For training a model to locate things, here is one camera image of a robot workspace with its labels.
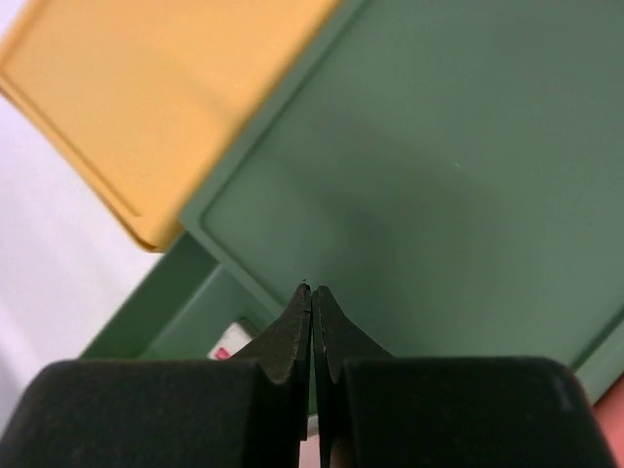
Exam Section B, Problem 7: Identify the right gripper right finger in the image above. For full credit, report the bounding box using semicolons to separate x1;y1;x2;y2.
312;286;391;467

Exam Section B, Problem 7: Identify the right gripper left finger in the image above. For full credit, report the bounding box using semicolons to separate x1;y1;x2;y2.
231;283;312;441

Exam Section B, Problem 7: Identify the yellow drawer box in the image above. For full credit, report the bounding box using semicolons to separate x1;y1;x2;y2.
1;1;337;252

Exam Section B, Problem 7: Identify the red drawer box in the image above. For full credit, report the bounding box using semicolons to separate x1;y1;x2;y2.
595;376;624;468

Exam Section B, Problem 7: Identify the green drawer box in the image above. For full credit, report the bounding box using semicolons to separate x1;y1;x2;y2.
85;1;623;400

